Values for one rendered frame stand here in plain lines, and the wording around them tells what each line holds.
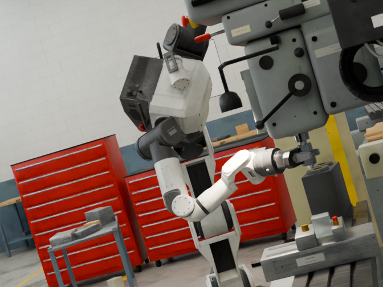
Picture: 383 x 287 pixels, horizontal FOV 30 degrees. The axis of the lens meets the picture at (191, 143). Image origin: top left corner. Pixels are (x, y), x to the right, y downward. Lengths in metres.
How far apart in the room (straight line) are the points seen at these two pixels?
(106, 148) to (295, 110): 5.29
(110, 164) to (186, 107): 4.85
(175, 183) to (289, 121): 0.49
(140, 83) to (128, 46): 9.22
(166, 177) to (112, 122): 9.55
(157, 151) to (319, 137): 1.69
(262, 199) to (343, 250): 4.81
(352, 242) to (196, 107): 0.81
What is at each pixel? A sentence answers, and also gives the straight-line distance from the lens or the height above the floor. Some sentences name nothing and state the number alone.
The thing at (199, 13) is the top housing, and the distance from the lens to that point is 2.23.
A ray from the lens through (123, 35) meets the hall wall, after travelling 11.91.
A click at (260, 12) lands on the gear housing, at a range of 2.21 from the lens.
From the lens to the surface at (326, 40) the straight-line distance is 2.19.
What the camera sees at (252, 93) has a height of 1.47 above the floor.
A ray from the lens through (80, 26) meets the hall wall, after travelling 12.18.
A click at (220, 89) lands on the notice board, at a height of 1.64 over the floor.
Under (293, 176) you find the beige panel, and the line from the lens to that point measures 4.09.
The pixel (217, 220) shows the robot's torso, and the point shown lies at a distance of 2.94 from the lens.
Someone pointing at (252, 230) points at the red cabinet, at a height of 0.17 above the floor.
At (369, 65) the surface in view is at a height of 1.45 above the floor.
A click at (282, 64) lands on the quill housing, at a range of 2.22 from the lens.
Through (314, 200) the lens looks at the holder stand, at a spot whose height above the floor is 1.00.
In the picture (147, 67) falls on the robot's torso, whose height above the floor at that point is 1.68.
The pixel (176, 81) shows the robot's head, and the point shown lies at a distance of 2.53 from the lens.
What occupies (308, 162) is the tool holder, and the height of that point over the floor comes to 1.21.
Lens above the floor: 1.48
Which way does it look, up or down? 3 degrees down
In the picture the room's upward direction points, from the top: 17 degrees counter-clockwise
